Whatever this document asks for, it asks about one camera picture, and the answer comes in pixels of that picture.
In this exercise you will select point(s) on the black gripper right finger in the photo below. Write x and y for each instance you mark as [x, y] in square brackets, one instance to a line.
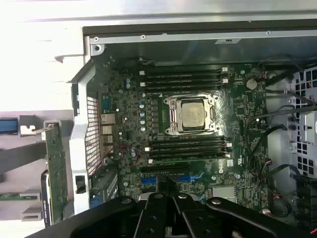
[193, 218]

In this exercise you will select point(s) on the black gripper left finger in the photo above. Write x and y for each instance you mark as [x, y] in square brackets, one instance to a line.
[153, 218]

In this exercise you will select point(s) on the blue expansion slot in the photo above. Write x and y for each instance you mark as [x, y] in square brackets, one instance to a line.
[148, 181]

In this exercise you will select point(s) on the silver chipset heatsink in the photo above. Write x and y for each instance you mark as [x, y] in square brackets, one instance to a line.
[224, 192]

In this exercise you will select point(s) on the black long expansion slot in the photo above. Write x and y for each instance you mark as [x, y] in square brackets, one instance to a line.
[166, 170]

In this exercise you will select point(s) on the black RAM slot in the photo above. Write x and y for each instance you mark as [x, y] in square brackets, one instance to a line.
[188, 153]
[183, 69]
[150, 161]
[183, 81]
[188, 147]
[183, 75]
[188, 141]
[183, 87]

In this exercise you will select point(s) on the green motherboard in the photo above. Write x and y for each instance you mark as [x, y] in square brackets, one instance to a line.
[223, 153]

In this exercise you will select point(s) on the silver rear port block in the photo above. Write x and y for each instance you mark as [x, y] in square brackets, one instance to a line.
[107, 119]
[108, 140]
[108, 150]
[107, 130]

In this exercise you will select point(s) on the silver CPU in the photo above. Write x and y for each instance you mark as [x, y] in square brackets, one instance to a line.
[195, 115]

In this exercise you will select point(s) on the metal CPU socket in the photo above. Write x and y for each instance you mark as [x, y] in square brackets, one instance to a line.
[173, 109]

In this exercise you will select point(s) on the black plastic shroud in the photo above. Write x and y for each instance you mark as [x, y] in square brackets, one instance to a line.
[305, 198]

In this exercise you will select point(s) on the blue rear port block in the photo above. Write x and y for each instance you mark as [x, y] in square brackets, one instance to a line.
[105, 102]

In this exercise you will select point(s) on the silver coin battery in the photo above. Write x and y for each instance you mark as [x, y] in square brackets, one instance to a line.
[251, 84]

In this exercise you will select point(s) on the metal disk bay cage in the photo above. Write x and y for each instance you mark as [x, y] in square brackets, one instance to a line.
[309, 126]

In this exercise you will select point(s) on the black open PC case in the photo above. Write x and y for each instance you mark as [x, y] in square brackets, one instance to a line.
[173, 49]

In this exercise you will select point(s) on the blue disk caddy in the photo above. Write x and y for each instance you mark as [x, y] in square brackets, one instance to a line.
[7, 126]

